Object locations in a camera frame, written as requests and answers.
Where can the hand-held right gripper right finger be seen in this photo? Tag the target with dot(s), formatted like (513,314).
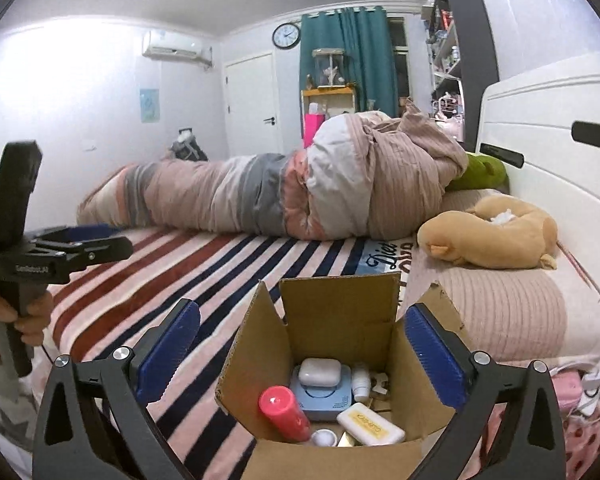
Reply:
(435,360)

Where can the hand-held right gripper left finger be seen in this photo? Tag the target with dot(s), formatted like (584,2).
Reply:
(167,355)

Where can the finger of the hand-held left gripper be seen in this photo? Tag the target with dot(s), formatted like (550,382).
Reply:
(85,232)
(107,250)

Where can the small white bottle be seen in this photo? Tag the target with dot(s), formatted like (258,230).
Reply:
(361,382)

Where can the white case with yellow label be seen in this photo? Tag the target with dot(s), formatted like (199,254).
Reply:
(370,425)

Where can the brown cardboard box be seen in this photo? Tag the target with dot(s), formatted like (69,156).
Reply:
(340,320)

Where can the white earbud case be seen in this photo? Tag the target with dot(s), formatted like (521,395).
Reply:
(320,371)

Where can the blue square device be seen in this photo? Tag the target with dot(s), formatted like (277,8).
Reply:
(325,405)

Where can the small gold box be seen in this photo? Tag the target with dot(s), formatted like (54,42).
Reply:
(346,441)

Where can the pink bottle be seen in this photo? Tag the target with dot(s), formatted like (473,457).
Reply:
(285,412)

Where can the person's left hand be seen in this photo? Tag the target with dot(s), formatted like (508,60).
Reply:
(35,317)

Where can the striped blanket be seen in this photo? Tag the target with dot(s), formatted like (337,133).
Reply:
(180,270)

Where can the beige ribbed pillow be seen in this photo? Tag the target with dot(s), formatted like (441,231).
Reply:
(505,305)

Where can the rolled pink grey duvet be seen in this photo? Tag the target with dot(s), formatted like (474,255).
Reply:
(220,195)

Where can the black and white bag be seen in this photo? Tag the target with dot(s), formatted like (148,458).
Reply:
(187,147)

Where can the pink cloth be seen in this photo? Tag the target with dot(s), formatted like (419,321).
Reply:
(567,392)

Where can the yellow plush toy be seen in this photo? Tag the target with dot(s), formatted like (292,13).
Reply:
(505,240)

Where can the pink dotted sheet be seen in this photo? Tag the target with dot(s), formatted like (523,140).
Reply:
(580,440)

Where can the grey star print cloth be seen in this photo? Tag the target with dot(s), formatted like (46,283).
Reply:
(10,420)

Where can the green plush toy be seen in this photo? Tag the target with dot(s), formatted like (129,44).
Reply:
(480,172)

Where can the white door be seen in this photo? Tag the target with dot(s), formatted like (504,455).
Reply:
(252,105)

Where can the white air conditioner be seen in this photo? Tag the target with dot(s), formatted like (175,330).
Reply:
(172,45)

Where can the white headboard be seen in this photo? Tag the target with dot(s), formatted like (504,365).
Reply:
(555,180)

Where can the pink bag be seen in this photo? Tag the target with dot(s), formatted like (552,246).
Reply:
(314,127)

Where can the yellow side table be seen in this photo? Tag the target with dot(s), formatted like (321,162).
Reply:
(327,92)

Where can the glass display case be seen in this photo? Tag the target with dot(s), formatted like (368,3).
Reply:
(329,67)

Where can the window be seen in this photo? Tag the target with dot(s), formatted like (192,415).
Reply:
(399,60)

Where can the teal curtain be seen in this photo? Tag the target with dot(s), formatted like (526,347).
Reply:
(355,60)

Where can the dark tall shelf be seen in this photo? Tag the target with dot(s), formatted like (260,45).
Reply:
(475,25)

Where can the blue wall poster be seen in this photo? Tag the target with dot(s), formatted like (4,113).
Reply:
(150,105)

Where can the round wall clock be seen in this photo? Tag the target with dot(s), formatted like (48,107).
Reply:
(286,36)

